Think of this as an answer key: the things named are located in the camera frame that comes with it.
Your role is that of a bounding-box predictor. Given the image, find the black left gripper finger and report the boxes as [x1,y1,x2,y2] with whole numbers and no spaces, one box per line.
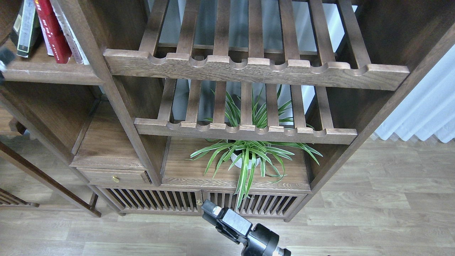
[0,47,16,84]

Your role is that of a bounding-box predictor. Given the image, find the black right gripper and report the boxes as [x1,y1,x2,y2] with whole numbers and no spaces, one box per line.
[202,199,291,256]

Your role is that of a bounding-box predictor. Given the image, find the black and yellow book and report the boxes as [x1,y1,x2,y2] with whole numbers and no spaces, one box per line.
[10,0,41,58]

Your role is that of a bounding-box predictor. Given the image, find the red book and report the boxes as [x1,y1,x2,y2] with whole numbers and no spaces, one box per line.
[34,0,72,64]

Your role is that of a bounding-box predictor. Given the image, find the white lavender book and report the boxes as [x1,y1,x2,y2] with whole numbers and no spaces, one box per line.
[38,18,54,56]

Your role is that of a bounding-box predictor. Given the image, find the white upright book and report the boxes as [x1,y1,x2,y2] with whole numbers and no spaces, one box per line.
[51,0,90,65]

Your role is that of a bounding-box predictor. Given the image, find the white plant pot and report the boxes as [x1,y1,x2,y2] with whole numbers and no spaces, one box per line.
[230,151,261,170]

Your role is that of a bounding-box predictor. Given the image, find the green spider plant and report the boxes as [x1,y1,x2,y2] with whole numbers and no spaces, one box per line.
[186,92,323,210]

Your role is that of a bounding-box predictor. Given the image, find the brass drawer knob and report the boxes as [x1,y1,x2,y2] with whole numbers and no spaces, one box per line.
[112,175,120,183]

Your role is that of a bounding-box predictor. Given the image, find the dark wooden bookshelf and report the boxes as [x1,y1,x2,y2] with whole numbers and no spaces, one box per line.
[1,0,454,222]

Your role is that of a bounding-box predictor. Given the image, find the white curtain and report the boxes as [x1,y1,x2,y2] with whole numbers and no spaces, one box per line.
[374,47,455,143]

